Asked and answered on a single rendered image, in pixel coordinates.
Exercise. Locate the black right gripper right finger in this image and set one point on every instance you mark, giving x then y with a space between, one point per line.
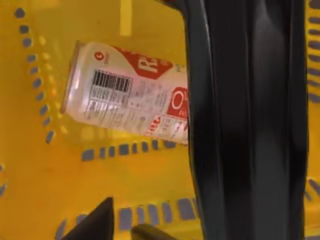
146 232

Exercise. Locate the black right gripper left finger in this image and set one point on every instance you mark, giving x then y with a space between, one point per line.
96 222

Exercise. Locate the white and red metal can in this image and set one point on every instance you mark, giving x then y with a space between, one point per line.
112 100

